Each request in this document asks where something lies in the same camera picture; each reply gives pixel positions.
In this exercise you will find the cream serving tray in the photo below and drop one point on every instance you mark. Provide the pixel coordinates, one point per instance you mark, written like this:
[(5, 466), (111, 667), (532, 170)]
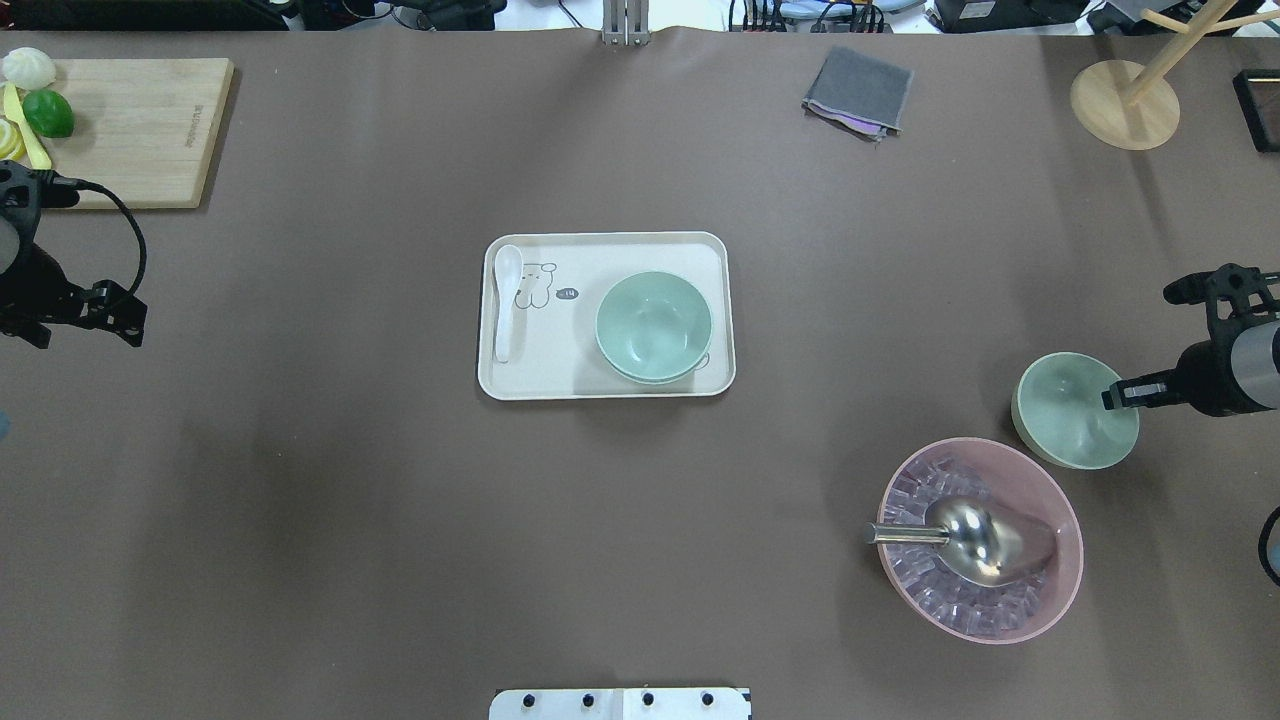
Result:
[(553, 352)]

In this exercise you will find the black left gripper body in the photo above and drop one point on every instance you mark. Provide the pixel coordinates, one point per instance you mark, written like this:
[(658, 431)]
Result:
[(35, 283)]

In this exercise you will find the green lime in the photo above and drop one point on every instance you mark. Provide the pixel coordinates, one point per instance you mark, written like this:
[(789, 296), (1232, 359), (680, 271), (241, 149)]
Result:
[(48, 113)]

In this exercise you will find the grey folded cloth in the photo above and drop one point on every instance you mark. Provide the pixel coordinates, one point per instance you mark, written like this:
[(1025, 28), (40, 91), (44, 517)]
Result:
[(858, 92)]

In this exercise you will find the aluminium frame post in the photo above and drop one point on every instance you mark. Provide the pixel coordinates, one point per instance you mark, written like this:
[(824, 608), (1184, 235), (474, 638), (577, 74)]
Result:
[(625, 23)]

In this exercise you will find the yellow lemon slices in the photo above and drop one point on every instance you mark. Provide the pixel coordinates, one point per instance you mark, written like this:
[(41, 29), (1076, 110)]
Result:
[(19, 138)]

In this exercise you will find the white ceramic spoon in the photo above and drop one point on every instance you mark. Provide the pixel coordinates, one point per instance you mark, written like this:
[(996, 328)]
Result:
[(508, 273)]

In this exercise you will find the green bowl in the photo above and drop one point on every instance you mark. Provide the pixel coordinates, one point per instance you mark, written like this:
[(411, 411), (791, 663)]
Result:
[(1058, 412), (653, 327)]

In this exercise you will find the pink bowl with ice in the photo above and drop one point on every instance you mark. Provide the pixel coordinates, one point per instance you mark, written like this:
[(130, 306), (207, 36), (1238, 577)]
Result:
[(984, 469)]

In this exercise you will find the white garlic bulb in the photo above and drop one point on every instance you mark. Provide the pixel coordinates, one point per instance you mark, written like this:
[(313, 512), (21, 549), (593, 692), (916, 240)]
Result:
[(28, 68)]

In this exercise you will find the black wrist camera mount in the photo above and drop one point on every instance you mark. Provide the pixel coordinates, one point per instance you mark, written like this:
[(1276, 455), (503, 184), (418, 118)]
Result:
[(1235, 298)]

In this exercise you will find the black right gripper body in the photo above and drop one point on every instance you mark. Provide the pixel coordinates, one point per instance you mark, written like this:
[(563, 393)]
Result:
[(1208, 378)]

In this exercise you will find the white mounting plate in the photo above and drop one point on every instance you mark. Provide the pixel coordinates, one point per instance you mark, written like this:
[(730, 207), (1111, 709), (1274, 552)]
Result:
[(623, 703)]

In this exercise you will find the wooden cutting board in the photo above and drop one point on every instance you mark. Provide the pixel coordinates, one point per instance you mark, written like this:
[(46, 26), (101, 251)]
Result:
[(145, 128)]

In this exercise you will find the metal ice scoop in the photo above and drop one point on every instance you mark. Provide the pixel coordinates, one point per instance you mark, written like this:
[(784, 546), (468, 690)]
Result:
[(984, 542)]

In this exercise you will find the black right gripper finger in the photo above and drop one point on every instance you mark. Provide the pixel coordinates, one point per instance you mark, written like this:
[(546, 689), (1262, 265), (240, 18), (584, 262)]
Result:
[(1150, 390)]

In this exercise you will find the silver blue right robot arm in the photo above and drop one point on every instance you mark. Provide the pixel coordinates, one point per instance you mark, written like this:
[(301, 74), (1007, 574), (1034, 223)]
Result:
[(1236, 375)]

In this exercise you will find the wooden mug tree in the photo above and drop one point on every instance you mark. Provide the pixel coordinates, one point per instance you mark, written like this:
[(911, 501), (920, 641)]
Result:
[(1131, 106)]

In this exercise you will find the black metal tray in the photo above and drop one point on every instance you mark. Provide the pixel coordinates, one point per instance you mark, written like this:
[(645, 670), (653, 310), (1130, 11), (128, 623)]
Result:
[(1257, 91)]

